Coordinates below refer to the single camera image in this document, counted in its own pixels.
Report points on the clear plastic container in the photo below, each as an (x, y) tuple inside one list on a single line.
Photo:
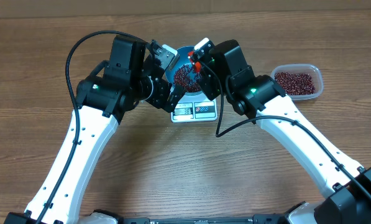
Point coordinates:
[(301, 81)]

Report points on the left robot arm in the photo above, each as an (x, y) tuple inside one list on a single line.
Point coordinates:
[(132, 74)]

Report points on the red scoop blue handle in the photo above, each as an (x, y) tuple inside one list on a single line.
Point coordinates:
[(193, 58)]

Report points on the white kitchen scale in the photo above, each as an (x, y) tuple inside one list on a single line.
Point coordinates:
[(194, 107)]

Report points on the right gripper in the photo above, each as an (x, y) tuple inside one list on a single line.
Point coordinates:
[(208, 86)]

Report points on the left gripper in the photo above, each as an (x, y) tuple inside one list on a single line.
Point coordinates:
[(160, 93)]

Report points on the red beans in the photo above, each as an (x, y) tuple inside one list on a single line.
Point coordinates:
[(294, 82)]

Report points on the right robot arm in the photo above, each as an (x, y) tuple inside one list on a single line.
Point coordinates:
[(342, 181)]

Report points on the blue metal bowl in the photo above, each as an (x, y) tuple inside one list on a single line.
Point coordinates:
[(186, 72)]

